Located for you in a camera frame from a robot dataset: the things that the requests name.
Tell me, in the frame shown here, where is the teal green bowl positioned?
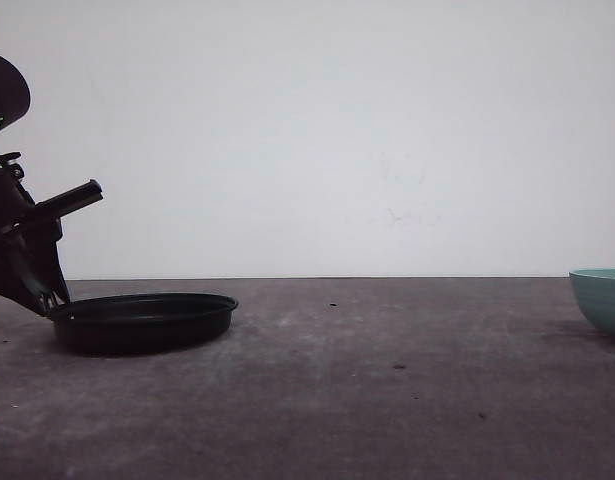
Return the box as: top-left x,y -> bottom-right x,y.
569,268 -> 615,337

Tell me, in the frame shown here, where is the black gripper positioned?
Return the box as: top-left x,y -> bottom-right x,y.
0,152 -> 102,316

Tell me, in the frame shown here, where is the black frying pan green handle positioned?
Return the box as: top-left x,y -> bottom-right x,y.
48,293 -> 239,356

